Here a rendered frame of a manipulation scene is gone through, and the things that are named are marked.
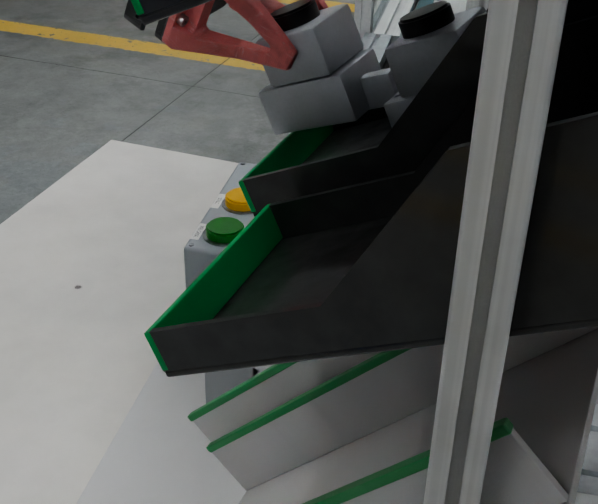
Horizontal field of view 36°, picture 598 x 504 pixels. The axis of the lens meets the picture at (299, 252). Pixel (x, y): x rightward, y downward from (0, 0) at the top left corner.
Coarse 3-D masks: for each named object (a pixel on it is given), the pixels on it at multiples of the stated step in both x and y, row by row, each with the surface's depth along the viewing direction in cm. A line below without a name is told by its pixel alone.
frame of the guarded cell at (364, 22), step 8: (360, 0) 161; (368, 0) 161; (360, 8) 162; (368, 8) 162; (384, 8) 192; (360, 16) 163; (368, 16) 163; (360, 24) 164; (368, 24) 163; (376, 24) 182; (360, 32) 165; (368, 32) 164
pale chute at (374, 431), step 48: (528, 336) 47; (576, 336) 46; (336, 384) 54; (384, 384) 52; (432, 384) 51; (528, 384) 46; (576, 384) 42; (240, 432) 59; (288, 432) 57; (336, 432) 56; (384, 432) 53; (432, 432) 49; (528, 432) 42; (576, 432) 39; (240, 480) 61; (288, 480) 58; (336, 480) 52; (384, 480) 38; (528, 480) 35; (576, 480) 36
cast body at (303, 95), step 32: (288, 32) 53; (320, 32) 52; (352, 32) 55; (320, 64) 53; (352, 64) 54; (288, 96) 55; (320, 96) 54; (352, 96) 53; (384, 96) 54; (288, 128) 57
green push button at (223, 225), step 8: (208, 224) 96; (216, 224) 96; (224, 224) 96; (232, 224) 96; (240, 224) 96; (208, 232) 95; (216, 232) 94; (224, 232) 94; (232, 232) 94; (216, 240) 94; (224, 240) 94; (232, 240) 94
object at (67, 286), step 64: (64, 192) 125; (128, 192) 125; (192, 192) 126; (0, 256) 111; (64, 256) 111; (128, 256) 111; (0, 320) 100; (64, 320) 100; (128, 320) 100; (0, 384) 90; (64, 384) 91; (128, 384) 91; (0, 448) 83; (64, 448) 83
